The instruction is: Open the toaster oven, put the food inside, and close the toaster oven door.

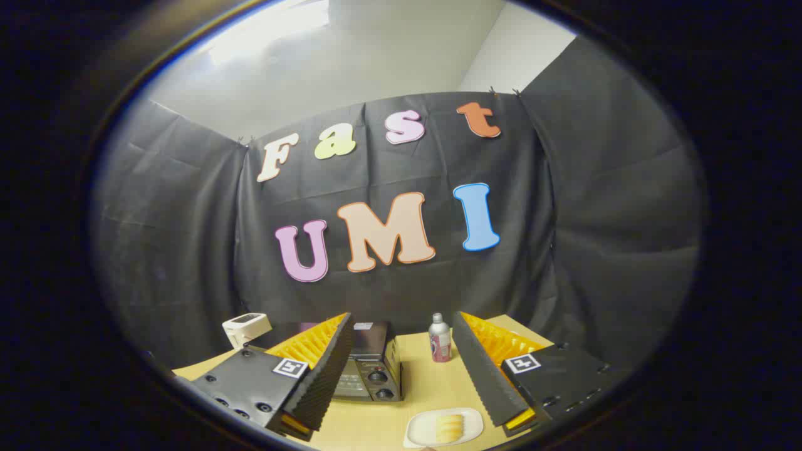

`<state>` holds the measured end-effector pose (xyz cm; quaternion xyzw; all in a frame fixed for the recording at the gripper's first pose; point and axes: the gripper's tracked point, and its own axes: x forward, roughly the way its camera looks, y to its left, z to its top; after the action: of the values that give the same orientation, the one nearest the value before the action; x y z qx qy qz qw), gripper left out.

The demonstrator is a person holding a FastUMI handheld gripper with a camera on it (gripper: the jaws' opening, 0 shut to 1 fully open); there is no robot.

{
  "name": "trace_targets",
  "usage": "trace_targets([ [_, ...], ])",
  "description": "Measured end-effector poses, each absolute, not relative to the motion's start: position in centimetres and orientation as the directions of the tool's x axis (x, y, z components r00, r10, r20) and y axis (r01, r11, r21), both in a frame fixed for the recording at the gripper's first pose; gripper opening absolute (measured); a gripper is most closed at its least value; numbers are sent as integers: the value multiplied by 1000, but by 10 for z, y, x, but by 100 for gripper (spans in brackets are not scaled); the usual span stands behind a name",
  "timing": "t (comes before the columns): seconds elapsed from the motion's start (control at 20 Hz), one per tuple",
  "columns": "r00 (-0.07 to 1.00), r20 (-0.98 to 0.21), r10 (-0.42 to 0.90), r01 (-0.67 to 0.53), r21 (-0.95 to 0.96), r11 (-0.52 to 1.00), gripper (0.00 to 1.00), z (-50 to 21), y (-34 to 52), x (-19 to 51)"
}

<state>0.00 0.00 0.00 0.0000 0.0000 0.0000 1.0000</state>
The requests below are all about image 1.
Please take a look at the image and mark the white pop-up toaster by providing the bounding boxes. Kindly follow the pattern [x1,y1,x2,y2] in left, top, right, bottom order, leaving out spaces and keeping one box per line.
[222,312,273,350]

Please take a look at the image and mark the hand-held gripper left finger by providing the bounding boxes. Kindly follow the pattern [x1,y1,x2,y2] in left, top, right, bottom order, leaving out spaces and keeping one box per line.
[177,312,357,442]

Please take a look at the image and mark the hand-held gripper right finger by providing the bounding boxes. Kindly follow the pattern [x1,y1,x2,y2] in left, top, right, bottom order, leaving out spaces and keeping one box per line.
[451,311,627,438]

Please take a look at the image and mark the yellow bread roll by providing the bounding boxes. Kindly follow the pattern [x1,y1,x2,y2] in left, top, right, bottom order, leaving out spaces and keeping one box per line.
[435,413,466,444]

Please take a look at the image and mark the black toaster oven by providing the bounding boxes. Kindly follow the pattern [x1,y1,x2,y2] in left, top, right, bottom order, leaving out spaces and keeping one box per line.
[251,321,403,403]

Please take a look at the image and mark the silver and pink bottle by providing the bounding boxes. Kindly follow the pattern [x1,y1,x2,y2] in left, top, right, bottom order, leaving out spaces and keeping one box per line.
[429,313,452,363]

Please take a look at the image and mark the white square plate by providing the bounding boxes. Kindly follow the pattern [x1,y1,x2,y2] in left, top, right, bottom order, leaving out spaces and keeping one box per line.
[403,407,484,449]

